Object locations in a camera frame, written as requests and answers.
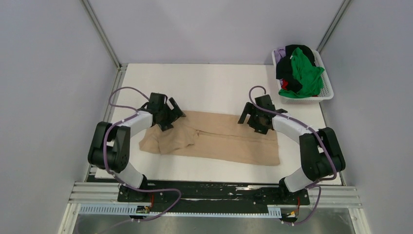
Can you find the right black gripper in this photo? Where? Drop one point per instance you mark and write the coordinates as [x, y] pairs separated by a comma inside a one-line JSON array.
[[251, 109]]

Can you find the aluminium frame post right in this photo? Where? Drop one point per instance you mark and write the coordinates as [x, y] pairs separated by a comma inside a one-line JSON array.
[[345, 4]]

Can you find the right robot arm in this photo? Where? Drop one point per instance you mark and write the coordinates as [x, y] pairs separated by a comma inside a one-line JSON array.
[[321, 157]]

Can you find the aluminium frame post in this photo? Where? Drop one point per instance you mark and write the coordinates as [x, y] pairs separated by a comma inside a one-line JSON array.
[[101, 33], [345, 4]]

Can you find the white slotted cable duct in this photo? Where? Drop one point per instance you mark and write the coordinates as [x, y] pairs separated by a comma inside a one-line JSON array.
[[139, 210]]

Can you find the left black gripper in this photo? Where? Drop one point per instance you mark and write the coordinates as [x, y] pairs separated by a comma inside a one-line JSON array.
[[166, 125]]

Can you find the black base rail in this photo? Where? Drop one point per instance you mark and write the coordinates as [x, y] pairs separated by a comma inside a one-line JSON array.
[[217, 196]]

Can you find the beige t shirt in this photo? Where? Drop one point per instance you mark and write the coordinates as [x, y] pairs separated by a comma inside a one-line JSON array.
[[214, 136]]

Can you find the aluminium frame post left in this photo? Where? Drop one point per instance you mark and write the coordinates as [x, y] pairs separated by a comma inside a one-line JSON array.
[[101, 33]]

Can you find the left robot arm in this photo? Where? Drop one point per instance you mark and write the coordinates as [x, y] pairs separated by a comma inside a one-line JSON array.
[[110, 146]]

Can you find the black t shirt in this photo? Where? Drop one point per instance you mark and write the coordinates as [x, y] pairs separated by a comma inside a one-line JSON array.
[[284, 68]]

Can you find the lavender t shirt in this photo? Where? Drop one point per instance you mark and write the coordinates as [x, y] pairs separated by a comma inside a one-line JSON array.
[[279, 53]]

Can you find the green t shirt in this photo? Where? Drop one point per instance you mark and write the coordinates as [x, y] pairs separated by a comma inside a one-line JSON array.
[[309, 76]]

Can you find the red garment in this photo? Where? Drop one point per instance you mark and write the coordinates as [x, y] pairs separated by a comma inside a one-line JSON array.
[[284, 84]]

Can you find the white plastic basket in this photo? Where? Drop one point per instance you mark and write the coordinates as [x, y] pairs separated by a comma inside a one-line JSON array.
[[326, 92]]

